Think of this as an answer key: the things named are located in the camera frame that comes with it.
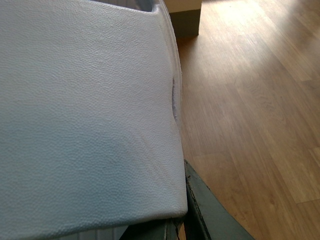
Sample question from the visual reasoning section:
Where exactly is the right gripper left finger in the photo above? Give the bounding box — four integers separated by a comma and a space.
120, 218, 178, 240

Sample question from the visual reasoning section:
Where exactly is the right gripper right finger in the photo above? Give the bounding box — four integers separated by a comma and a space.
184, 161, 254, 240

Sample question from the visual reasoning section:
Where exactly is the light blue slipper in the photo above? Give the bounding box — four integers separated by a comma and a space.
0, 0, 188, 240

